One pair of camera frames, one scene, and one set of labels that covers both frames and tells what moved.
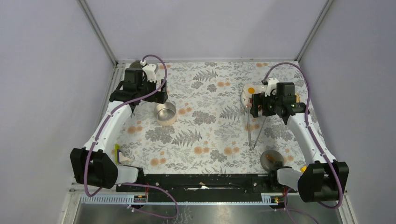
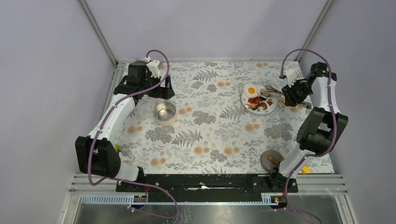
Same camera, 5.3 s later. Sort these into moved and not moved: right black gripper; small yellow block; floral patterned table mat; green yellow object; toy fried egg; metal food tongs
Moved: right black gripper; metal food tongs
Not moved: floral patterned table mat; green yellow object; small yellow block; toy fried egg
